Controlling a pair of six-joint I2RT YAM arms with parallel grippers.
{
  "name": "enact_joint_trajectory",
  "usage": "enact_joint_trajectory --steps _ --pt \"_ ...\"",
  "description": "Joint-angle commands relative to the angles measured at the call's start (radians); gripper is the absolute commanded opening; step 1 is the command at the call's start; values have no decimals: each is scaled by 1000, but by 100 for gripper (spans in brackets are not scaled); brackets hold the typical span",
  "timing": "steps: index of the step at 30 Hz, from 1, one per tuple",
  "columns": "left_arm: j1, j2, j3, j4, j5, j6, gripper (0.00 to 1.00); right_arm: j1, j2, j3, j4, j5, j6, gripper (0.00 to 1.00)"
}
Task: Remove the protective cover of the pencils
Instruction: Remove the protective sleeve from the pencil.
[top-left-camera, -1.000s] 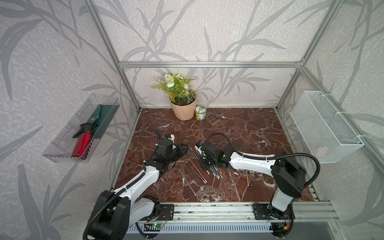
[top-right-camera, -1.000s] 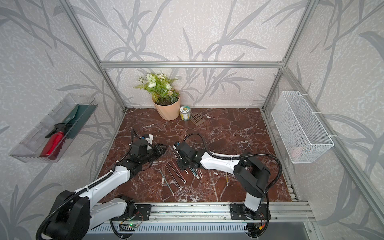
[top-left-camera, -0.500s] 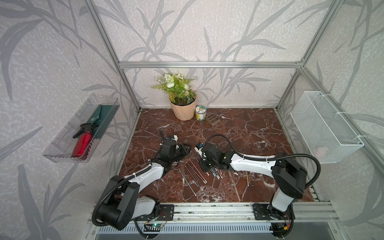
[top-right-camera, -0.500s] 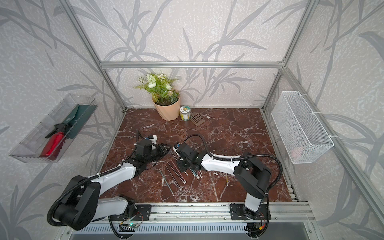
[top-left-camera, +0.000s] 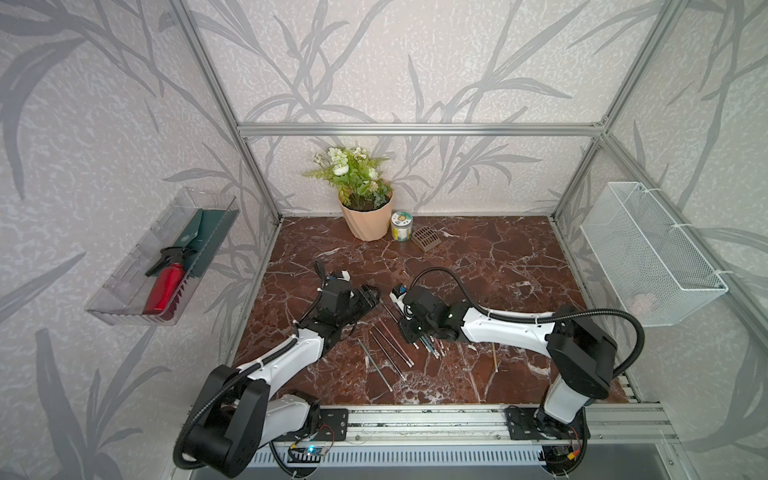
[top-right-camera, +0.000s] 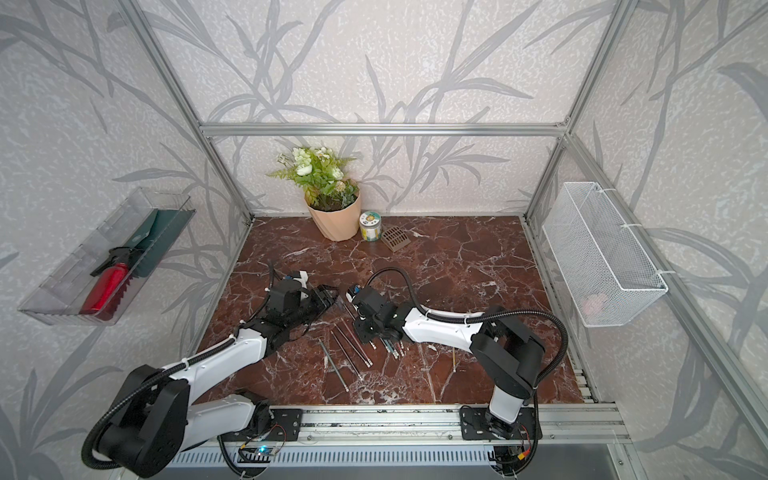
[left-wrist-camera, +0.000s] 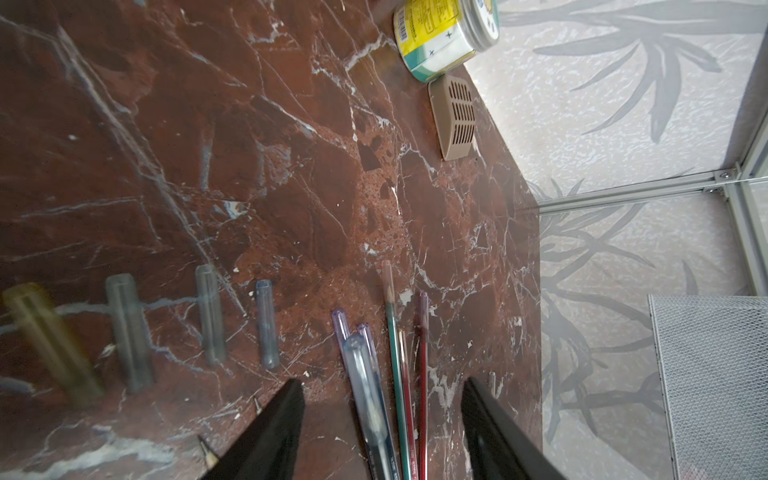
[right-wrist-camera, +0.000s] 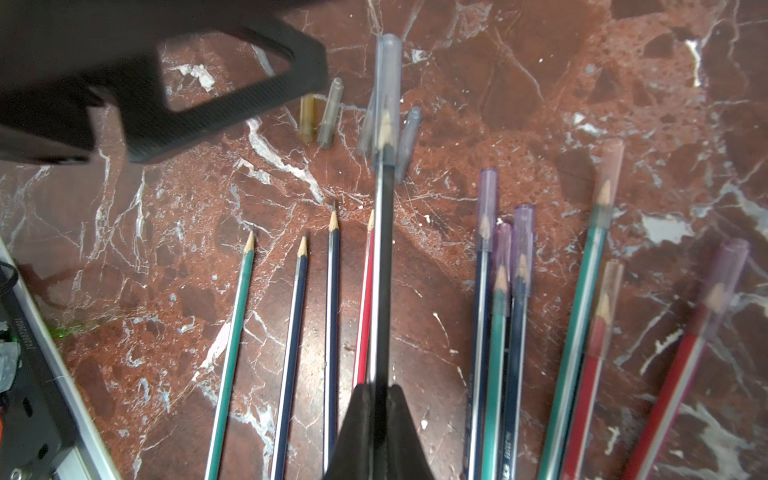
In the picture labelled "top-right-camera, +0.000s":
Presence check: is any red striped pencil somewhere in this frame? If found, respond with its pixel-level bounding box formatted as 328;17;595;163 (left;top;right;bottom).
342;300;377;350

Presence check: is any blue striped pencil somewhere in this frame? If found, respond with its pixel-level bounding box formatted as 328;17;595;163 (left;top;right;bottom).
336;325;373;367

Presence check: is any dark blue pencil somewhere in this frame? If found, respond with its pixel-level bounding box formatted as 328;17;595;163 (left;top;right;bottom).
330;331;363;381

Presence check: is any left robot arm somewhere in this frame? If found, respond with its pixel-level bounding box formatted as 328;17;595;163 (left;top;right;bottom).
81;277;338;478

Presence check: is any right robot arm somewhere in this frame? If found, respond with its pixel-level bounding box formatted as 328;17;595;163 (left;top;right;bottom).
347;285;562;426

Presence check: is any brown slotted plastic piece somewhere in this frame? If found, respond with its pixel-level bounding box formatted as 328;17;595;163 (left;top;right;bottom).
380;226;411;252

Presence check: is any yellow green tin can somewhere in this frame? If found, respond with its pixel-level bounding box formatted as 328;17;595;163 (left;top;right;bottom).
359;211;382;242

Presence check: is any terracotta pot with plant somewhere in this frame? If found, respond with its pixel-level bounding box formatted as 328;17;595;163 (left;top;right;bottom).
268;146;361;242

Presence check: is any green garden trowel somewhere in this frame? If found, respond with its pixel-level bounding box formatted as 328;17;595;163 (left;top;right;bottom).
124;209;180;278

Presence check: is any red spray bottle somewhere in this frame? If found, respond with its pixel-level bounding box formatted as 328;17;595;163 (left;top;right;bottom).
79;246;143;321

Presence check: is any pink object in basket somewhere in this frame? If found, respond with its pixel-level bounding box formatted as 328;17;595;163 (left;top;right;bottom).
581;293;608;318

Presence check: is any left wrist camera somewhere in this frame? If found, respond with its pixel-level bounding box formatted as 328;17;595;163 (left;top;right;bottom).
287;270;309;288

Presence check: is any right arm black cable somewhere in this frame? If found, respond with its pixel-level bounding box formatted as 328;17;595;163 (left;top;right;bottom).
365;266;569;385

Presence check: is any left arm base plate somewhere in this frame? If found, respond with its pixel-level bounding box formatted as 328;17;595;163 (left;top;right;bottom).
250;408;304;442

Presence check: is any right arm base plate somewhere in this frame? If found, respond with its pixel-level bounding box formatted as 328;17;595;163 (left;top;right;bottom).
459;405;542;440

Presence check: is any circuit board with wires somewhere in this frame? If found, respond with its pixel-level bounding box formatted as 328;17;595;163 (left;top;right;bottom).
237;442;285;464

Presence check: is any clear plastic wall tray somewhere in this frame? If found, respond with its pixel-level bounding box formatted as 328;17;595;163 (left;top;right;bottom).
18;187;196;326

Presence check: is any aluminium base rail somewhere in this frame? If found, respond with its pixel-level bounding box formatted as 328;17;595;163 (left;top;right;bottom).
272;403;631;447

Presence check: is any white wire mesh basket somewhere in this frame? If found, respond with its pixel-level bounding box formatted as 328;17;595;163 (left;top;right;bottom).
543;182;668;328

